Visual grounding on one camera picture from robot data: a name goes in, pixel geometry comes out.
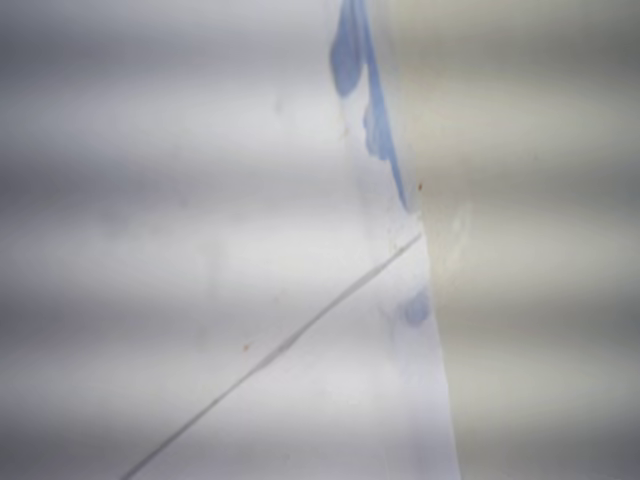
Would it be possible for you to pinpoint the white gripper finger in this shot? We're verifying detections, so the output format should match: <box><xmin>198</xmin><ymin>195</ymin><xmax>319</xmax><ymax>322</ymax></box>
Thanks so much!
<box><xmin>389</xmin><ymin>0</ymin><xmax>640</xmax><ymax>480</ymax></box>

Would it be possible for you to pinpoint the white paper blue recycle symbol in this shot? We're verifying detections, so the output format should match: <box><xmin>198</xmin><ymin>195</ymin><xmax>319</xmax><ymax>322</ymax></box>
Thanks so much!
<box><xmin>0</xmin><ymin>0</ymin><xmax>426</xmax><ymax>480</ymax></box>

